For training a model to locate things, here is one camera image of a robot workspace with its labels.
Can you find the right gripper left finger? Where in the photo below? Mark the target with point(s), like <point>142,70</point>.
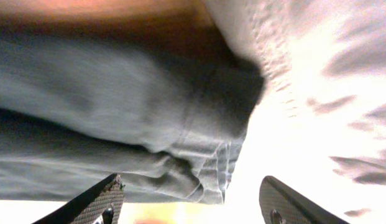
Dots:
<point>100,204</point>

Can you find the black Nike t-shirt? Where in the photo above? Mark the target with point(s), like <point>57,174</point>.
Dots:
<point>75,110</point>

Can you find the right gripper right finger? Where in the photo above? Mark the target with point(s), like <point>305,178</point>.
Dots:
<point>280,204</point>

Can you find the grey garment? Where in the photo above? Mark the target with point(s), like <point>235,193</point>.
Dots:
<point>320,126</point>

